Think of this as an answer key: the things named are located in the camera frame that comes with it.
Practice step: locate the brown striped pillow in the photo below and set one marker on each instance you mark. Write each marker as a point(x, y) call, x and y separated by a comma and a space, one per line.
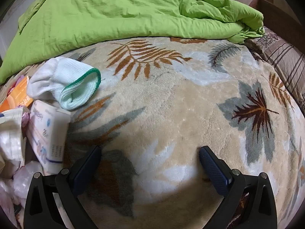
point(286, 52)

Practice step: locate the brown board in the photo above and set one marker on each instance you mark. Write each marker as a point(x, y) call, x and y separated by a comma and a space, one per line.
point(281, 21)

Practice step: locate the orange packet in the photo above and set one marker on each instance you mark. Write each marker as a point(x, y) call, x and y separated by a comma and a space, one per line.
point(19, 93)

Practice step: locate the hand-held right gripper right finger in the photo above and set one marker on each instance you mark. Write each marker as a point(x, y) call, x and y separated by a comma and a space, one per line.
point(214, 171)

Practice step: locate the leaf print blanket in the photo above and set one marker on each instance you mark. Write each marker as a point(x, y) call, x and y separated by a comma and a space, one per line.
point(166, 112)

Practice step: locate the green duvet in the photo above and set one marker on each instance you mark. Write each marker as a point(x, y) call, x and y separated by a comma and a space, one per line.
point(107, 12)

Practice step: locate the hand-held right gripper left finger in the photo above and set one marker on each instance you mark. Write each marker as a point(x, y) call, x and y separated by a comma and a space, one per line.
point(87, 169)

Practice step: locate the white crinkled packet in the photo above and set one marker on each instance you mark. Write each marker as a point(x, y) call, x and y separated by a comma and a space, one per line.
point(10, 143)

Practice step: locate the white tissue packet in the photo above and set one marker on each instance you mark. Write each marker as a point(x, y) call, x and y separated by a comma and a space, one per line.
point(47, 128)

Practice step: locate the white sock with green trim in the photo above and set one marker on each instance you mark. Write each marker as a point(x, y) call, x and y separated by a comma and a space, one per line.
point(59, 76)

